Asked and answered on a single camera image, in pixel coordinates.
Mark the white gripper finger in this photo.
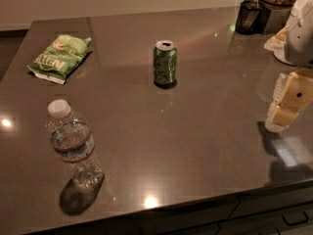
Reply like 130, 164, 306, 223
265, 73, 291, 133

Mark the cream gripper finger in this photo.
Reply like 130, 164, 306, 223
281, 69, 313, 124

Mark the green soda can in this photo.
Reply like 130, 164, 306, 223
154, 40, 177, 87

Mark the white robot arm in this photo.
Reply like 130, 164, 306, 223
264, 0, 313, 132

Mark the white plastic container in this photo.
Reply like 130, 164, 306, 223
264, 24, 294, 67

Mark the black mesh pen cup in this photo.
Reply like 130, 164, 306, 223
235, 1, 263, 35

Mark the dark box with snacks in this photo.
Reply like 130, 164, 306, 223
256, 0, 296, 33

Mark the clear plastic water bottle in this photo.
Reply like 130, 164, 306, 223
46, 99, 105, 193

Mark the green chip bag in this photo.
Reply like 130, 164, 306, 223
27, 34, 92, 85

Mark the black drawer handle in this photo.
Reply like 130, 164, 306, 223
282, 211, 309, 226

